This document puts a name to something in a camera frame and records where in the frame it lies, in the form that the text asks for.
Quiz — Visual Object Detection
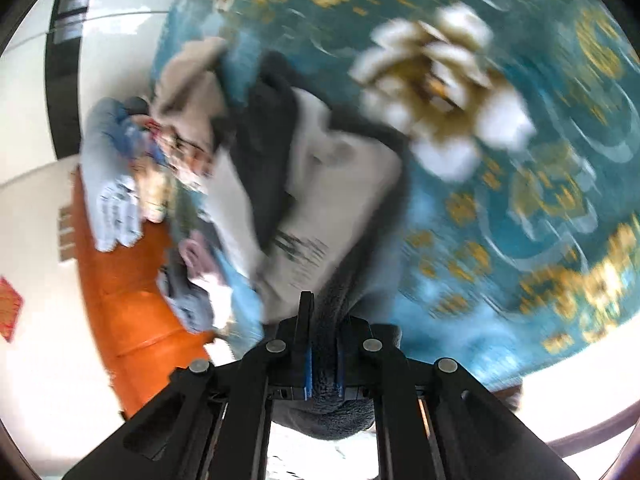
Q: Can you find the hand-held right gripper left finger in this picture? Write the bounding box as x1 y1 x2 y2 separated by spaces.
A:
62 290 316 480

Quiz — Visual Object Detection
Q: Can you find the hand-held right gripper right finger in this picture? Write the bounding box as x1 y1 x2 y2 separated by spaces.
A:
336 316 581 480

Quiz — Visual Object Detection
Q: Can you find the black and white jacket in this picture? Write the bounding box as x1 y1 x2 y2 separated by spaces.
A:
202 50 416 441

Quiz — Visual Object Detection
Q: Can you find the blue-grey folded garment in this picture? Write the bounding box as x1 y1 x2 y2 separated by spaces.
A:
157 270 217 335

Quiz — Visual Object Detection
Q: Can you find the pink folded garment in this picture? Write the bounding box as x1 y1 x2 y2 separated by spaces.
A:
177 232 226 286

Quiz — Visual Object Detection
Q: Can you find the dark grey folded garment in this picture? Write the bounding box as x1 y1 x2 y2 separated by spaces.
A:
159 247 191 296

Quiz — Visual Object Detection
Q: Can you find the orange wooden headboard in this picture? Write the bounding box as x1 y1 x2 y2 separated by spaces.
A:
70 165 236 421

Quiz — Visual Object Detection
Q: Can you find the teal floral bedsheet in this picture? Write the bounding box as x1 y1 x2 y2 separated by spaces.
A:
150 0 640 391

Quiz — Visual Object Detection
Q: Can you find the floral folded blanket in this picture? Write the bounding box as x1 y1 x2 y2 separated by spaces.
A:
132 117 201 223

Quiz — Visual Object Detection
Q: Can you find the white glossy wardrobe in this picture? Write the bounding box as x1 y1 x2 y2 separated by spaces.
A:
45 0 201 161

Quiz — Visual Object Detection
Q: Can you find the wooden bed side rail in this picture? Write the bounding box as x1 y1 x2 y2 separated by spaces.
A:
497 382 640 461

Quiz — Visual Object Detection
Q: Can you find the grey wall vent grid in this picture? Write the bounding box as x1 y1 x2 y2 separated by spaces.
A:
56 205 76 263

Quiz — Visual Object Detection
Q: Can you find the red wall hanging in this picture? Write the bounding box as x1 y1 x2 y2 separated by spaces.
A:
0 276 25 343

